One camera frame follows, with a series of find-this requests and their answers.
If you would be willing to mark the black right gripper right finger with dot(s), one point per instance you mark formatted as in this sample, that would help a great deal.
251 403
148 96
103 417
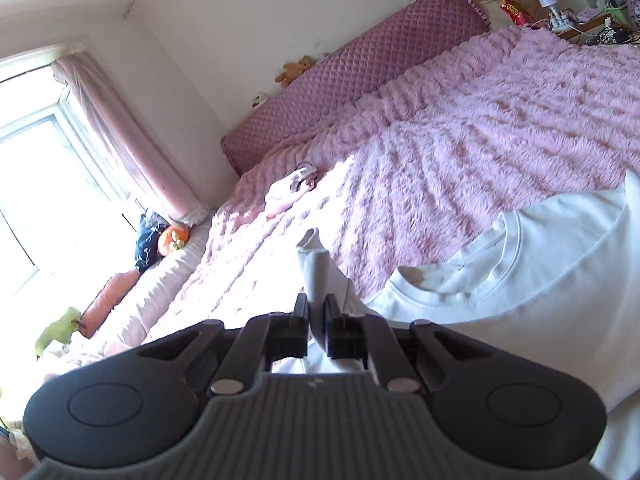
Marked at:
372 341

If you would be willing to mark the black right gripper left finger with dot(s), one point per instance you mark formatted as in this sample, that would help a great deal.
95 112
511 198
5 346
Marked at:
264 339

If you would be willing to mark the white printed sweatshirt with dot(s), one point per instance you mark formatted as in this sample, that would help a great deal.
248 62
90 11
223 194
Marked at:
556 283

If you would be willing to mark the small pink white clothes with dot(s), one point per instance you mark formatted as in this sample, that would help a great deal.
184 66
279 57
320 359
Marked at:
284 193

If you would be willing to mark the orange plush toy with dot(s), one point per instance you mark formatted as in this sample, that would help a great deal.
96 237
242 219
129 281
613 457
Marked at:
172 238

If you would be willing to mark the dark blue floral cushion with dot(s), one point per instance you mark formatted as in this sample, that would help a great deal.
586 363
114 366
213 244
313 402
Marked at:
150 228

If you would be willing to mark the pink long pillow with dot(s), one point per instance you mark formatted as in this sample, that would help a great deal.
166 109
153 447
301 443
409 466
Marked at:
112 293

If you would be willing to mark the pink window curtain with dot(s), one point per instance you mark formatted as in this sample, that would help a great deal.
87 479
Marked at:
156 181

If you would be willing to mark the green plush toy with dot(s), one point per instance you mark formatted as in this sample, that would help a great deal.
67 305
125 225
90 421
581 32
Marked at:
60 330

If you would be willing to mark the brown teddy bear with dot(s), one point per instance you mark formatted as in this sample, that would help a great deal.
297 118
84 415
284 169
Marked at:
291 71

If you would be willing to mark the pink fluffy bed blanket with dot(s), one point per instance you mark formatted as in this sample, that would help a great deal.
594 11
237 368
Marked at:
408 175

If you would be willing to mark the purple quilted headboard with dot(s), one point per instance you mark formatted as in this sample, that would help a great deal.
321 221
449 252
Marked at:
409 37

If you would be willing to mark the red snack bag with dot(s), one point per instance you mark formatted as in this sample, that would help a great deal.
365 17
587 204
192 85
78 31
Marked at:
518 15

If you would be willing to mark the white table lamp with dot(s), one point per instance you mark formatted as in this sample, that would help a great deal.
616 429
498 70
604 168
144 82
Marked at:
552 6

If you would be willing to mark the wooden bedside table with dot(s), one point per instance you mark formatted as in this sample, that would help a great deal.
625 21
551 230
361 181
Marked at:
602 30

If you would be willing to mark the white window frame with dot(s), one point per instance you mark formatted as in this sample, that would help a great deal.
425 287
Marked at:
66 204

